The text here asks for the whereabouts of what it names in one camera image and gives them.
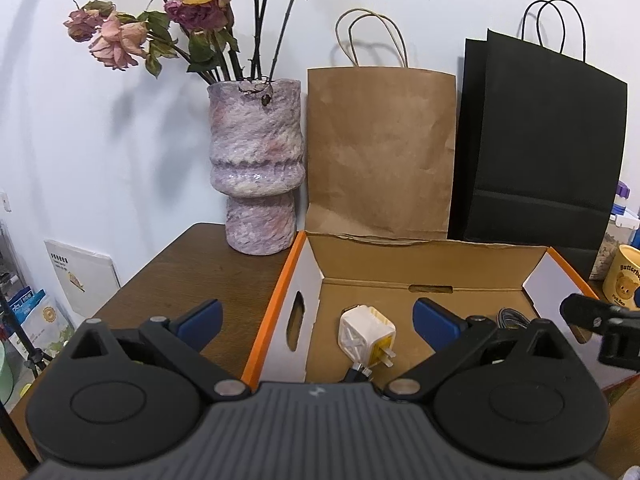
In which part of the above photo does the yellow bear mug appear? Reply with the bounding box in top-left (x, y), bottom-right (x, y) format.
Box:
top-left (601, 244), bottom-right (640, 308)

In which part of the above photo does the black paper bag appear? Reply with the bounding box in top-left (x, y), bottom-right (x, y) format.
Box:
top-left (447, 0), bottom-right (629, 286)

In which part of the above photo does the wire rack with small items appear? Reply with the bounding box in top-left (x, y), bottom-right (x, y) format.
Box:
top-left (0, 217), bottom-right (23, 291)

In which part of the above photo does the small purple white jar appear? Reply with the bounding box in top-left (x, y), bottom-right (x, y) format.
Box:
top-left (612, 180), bottom-right (640, 217)

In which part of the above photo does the blue white packet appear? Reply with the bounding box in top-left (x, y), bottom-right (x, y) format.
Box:
top-left (9, 287), bottom-right (47, 326)

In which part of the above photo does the black light stand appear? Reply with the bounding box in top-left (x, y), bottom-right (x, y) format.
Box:
top-left (0, 285), bottom-right (53, 471)

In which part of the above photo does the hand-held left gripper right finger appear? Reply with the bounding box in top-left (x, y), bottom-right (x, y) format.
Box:
top-left (382, 297), bottom-right (569, 403)

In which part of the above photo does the white printed board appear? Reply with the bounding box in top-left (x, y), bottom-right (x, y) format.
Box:
top-left (44, 239), bottom-right (121, 328)

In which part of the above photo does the clear food container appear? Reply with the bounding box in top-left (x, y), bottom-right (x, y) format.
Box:
top-left (589, 214), bottom-right (640, 281)

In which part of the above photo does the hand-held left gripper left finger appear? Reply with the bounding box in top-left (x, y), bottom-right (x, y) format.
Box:
top-left (70, 299), bottom-right (251, 404)

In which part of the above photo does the white packet with yellow emblem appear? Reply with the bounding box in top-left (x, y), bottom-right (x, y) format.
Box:
top-left (19, 294), bottom-right (77, 361)

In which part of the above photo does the dried pink rose bouquet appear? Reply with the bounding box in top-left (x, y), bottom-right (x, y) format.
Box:
top-left (62, 0), bottom-right (331, 93)

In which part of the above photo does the purple marbled ceramic vase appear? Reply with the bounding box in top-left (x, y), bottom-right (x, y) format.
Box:
top-left (206, 77), bottom-right (307, 256)

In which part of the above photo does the red cardboard box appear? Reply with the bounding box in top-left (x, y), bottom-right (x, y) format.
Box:
top-left (241, 230), bottom-right (640, 406)

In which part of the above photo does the black usb cable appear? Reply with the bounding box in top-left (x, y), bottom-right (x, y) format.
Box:
top-left (342, 357), bottom-right (374, 385)

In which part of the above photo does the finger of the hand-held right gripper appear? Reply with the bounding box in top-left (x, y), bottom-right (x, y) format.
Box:
top-left (559, 293), bottom-right (640, 334)

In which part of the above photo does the braided charging cable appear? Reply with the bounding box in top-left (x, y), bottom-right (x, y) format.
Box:
top-left (495, 309), bottom-right (541, 331)

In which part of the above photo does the pale green tub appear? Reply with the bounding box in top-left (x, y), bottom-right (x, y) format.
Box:
top-left (0, 340), bottom-right (14, 406)

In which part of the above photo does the white yellow charger plug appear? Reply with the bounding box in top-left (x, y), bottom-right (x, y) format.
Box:
top-left (339, 305), bottom-right (397, 369)

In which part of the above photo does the brown paper bag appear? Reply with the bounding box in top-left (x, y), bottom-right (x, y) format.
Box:
top-left (304, 8), bottom-right (457, 241)

